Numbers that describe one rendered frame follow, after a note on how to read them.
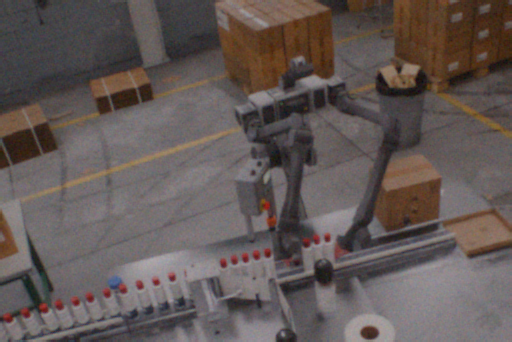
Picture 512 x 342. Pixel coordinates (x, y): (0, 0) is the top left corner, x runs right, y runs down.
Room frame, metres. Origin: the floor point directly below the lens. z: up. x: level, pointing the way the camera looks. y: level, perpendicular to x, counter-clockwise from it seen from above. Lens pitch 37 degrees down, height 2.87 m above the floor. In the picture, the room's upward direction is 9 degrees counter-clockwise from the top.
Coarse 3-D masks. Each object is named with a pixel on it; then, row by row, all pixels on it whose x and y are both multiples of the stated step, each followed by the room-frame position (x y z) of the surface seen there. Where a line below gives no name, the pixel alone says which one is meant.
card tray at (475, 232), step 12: (468, 216) 2.39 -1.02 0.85; (480, 216) 2.40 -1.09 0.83; (492, 216) 2.39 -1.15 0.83; (456, 228) 2.34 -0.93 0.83; (468, 228) 2.32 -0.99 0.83; (480, 228) 2.31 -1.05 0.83; (492, 228) 2.29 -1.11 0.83; (504, 228) 2.28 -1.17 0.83; (456, 240) 2.24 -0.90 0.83; (468, 240) 2.23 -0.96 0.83; (480, 240) 2.22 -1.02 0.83; (492, 240) 2.20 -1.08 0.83; (504, 240) 2.15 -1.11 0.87; (468, 252) 2.12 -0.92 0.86; (480, 252) 2.13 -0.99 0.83
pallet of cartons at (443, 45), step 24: (408, 0) 5.93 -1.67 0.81; (432, 0) 5.57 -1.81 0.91; (456, 0) 5.43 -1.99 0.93; (480, 0) 5.54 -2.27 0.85; (504, 0) 5.66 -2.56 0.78; (408, 24) 5.93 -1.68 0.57; (432, 24) 5.56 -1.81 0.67; (456, 24) 5.43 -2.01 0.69; (480, 24) 5.56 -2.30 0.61; (504, 24) 5.68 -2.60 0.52; (408, 48) 5.92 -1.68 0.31; (432, 48) 5.55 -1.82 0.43; (456, 48) 5.45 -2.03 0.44; (480, 48) 5.57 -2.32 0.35; (504, 48) 5.69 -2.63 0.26; (432, 72) 5.53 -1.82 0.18; (456, 72) 5.46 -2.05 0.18; (480, 72) 5.59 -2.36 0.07
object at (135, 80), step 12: (132, 72) 6.65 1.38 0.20; (144, 72) 6.60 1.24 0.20; (96, 84) 6.47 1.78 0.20; (108, 84) 6.41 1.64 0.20; (120, 84) 6.36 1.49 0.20; (132, 84) 6.30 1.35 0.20; (144, 84) 6.24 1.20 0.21; (96, 96) 6.12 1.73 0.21; (108, 96) 6.11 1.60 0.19; (120, 96) 6.17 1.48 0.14; (132, 96) 6.19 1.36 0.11; (144, 96) 6.23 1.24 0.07; (108, 108) 6.11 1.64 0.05; (120, 108) 6.15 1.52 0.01
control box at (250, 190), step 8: (248, 160) 2.27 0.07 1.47; (256, 160) 2.26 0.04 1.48; (248, 168) 2.20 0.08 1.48; (256, 168) 2.19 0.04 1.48; (264, 168) 2.19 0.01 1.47; (240, 176) 2.15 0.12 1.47; (248, 176) 2.14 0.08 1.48; (256, 176) 2.13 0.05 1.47; (240, 184) 2.12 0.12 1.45; (248, 184) 2.10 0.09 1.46; (256, 184) 2.10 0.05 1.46; (272, 184) 2.23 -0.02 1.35; (240, 192) 2.12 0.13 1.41; (248, 192) 2.11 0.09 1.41; (256, 192) 2.10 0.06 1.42; (272, 192) 2.22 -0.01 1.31; (240, 200) 2.13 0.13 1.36; (248, 200) 2.11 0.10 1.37; (256, 200) 2.09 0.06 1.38; (264, 200) 2.14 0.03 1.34; (240, 208) 2.13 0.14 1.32; (248, 208) 2.11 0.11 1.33; (256, 208) 2.09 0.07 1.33
